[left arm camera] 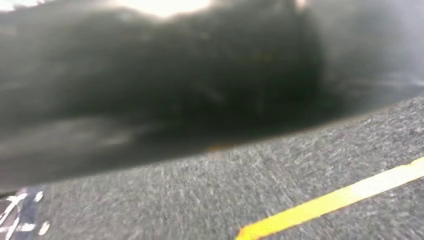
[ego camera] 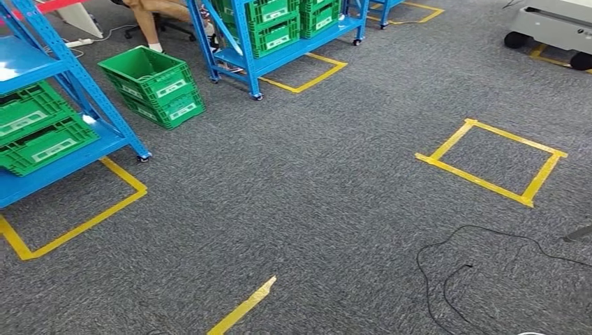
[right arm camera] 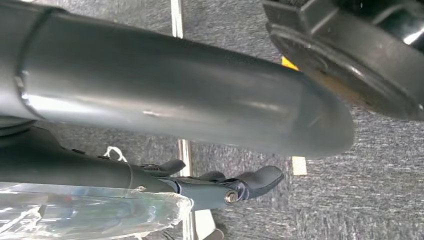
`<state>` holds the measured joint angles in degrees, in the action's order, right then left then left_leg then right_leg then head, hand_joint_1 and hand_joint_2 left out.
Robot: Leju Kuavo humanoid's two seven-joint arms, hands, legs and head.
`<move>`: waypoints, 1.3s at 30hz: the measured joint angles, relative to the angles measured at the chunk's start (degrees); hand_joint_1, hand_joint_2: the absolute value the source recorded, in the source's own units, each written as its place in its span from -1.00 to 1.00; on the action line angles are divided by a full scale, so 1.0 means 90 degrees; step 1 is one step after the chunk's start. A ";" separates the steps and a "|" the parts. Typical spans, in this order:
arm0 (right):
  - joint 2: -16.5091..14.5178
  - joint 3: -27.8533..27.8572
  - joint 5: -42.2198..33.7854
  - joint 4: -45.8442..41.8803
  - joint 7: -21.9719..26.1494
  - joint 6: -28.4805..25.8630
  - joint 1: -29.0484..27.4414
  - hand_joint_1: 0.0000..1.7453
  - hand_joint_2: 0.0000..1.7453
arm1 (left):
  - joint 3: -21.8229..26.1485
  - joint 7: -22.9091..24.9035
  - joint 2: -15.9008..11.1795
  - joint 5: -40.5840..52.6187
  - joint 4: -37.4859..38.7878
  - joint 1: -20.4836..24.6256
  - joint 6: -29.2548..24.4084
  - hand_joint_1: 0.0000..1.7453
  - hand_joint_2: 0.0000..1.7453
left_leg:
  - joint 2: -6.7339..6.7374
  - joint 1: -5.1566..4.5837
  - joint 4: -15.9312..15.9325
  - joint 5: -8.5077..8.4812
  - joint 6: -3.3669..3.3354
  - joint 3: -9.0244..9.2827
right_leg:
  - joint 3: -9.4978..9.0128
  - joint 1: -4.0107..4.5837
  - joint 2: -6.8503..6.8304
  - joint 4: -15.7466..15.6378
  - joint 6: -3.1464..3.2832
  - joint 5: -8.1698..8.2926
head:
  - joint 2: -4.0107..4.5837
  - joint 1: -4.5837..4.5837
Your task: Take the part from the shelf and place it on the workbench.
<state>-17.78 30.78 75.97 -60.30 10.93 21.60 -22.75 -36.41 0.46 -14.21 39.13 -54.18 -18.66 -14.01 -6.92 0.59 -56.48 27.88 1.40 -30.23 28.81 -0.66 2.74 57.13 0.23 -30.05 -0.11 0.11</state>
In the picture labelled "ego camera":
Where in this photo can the blue metal shelf rack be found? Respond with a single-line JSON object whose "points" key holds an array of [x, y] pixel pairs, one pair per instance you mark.
{"points": [[46, 180], [384, 11], [243, 46]]}

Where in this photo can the black office chair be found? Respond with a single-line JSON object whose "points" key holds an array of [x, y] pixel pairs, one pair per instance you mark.
{"points": [[175, 27]]}

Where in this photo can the open green plastic crate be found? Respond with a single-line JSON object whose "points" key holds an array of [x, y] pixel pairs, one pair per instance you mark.
{"points": [[138, 64]]}

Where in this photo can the person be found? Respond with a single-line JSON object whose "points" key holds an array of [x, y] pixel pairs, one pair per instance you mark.
{"points": [[152, 14]]}

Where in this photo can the white power strip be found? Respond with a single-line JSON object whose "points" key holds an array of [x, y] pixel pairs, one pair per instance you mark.
{"points": [[78, 43]]}

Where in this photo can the white panel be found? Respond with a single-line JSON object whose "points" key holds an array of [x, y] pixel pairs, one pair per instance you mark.
{"points": [[78, 18]]}

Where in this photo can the white wheeled cart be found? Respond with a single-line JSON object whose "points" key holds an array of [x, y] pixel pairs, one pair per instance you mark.
{"points": [[555, 23]]}

